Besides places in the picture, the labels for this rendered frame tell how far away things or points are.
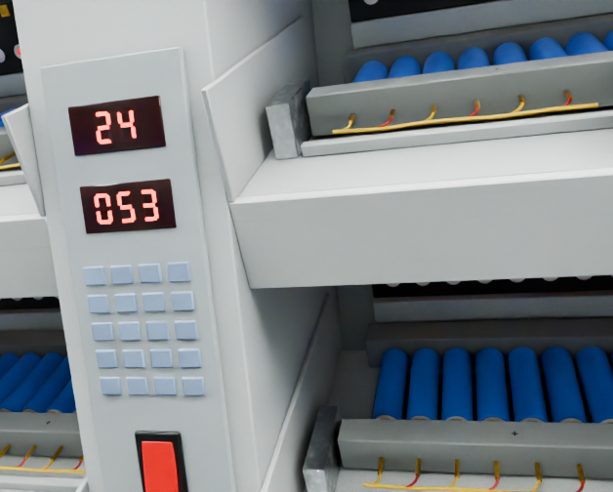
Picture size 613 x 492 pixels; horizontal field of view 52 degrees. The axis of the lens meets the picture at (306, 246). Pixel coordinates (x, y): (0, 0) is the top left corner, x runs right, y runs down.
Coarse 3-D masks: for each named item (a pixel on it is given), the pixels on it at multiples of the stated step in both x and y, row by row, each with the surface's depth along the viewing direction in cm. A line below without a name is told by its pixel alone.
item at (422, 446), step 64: (320, 320) 41; (384, 320) 45; (512, 320) 42; (576, 320) 41; (320, 384) 40; (384, 384) 39; (448, 384) 38; (512, 384) 38; (576, 384) 37; (320, 448) 34; (384, 448) 35; (448, 448) 34; (512, 448) 33; (576, 448) 32
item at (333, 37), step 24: (312, 0) 45; (336, 0) 44; (336, 24) 45; (528, 24) 42; (336, 48) 45; (360, 48) 45; (336, 72) 45; (360, 288) 47; (360, 312) 48; (360, 336) 48
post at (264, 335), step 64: (64, 0) 28; (128, 0) 27; (192, 0) 27; (256, 0) 33; (192, 64) 27; (64, 256) 30; (64, 320) 31; (256, 320) 30; (256, 384) 30; (256, 448) 29
